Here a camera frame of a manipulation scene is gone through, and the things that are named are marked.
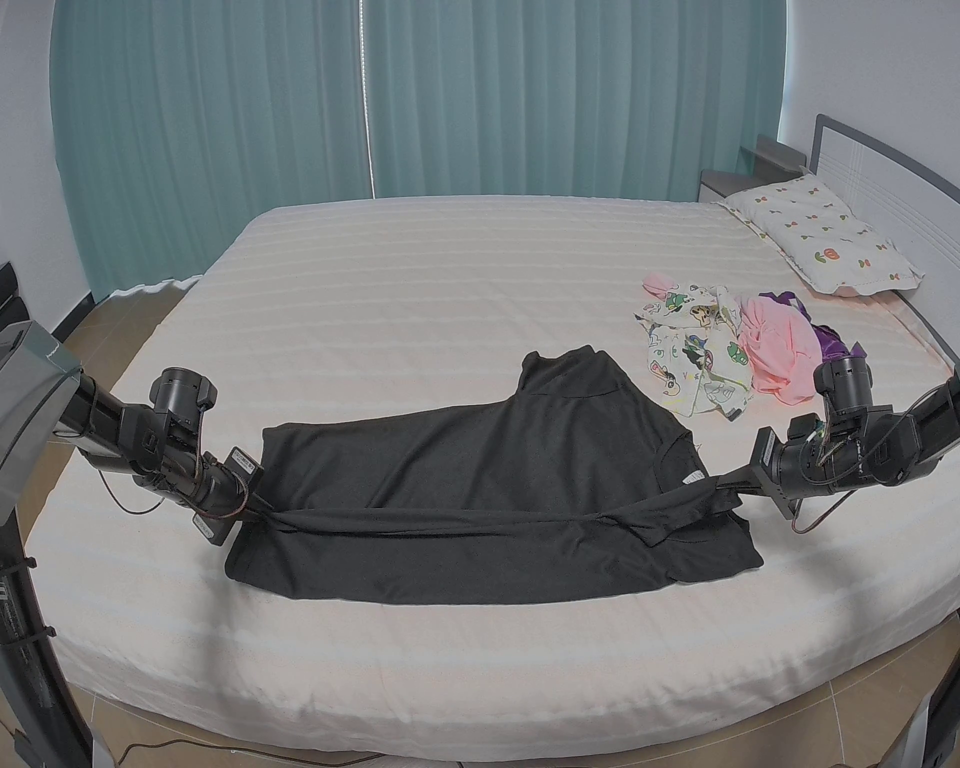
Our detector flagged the white printed garment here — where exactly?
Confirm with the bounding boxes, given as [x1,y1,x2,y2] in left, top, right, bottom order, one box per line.
[636,281,755,421]

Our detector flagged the white printed pillow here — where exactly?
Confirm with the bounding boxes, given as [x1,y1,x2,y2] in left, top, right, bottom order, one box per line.
[716,174,925,297]

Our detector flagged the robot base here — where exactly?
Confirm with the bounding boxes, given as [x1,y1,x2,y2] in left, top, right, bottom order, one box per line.
[924,675,948,768]

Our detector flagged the black chest of drawers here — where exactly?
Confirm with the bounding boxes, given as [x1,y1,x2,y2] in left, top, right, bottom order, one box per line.
[0,261,27,331]

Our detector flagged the purple garment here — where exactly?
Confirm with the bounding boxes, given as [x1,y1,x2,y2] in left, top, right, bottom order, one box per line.
[759,291,871,370]

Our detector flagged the bed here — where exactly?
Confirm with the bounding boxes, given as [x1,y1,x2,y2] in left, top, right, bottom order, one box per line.
[22,114,960,747]

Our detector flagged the blue-green curtain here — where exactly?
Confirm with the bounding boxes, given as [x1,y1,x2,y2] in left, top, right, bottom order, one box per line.
[366,0,789,204]
[51,0,376,297]

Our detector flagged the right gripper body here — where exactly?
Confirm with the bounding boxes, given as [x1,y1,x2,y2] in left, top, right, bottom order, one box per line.
[753,426,816,521]

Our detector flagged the black T-shirt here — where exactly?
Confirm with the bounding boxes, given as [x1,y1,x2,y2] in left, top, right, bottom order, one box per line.
[225,343,766,605]

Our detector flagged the grey white bedside table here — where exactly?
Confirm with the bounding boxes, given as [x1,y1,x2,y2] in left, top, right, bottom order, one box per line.
[699,135,810,204]

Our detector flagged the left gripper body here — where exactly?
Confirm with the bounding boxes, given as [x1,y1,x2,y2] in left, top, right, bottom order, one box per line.
[191,446,266,550]

